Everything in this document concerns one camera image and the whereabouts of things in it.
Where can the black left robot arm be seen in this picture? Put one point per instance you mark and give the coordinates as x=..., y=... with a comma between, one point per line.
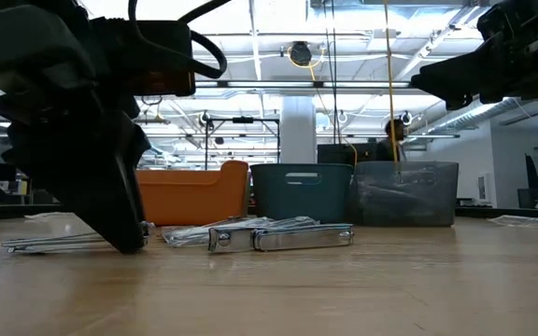
x=26, y=42

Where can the white square column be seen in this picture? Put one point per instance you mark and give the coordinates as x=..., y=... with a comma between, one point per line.
x=298, y=130

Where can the clear plastic wrapper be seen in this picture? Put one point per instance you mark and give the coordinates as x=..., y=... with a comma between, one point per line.
x=530, y=222

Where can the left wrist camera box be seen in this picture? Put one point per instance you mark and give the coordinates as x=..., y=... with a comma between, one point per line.
x=166, y=56

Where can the black metal frame stand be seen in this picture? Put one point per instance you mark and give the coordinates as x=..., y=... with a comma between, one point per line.
x=243, y=120

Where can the person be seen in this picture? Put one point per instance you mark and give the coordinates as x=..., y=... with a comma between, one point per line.
x=386, y=151

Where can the orange plastic bin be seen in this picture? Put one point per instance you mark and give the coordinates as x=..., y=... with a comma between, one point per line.
x=189, y=200

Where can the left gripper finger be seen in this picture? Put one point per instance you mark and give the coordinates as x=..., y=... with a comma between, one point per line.
x=101, y=196

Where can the black monitor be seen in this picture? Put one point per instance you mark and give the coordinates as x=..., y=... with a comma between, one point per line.
x=339, y=154

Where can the teal plastic bin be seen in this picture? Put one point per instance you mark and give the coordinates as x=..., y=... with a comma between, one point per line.
x=273, y=200

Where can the grey translucent plastic bin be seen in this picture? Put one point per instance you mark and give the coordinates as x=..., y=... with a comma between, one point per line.
x=404, y=200

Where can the black office chair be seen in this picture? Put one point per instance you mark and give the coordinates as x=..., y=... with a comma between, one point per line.
x=530, y=186

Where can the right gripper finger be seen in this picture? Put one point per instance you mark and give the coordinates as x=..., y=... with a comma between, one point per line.
x=470, y=74

